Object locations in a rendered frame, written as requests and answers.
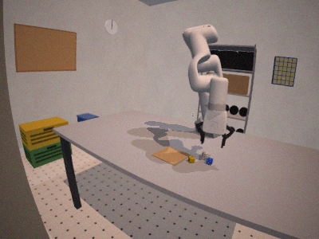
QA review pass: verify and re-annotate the orange mat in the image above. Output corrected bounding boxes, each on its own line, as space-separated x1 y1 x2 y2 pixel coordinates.
152 147 190 166

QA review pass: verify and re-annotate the yellow die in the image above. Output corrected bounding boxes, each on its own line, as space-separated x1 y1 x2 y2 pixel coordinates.
188 156 195 163

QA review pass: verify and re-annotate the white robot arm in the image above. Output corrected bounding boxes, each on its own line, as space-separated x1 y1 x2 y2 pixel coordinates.
183 25 228 122

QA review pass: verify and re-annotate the white die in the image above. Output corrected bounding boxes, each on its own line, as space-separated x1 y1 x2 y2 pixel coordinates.
202 151 208 158

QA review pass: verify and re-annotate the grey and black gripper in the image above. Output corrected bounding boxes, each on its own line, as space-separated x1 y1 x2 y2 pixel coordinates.
196 108 234 148

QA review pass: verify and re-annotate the blue die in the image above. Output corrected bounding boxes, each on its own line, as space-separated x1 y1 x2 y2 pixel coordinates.
206 158 213 165

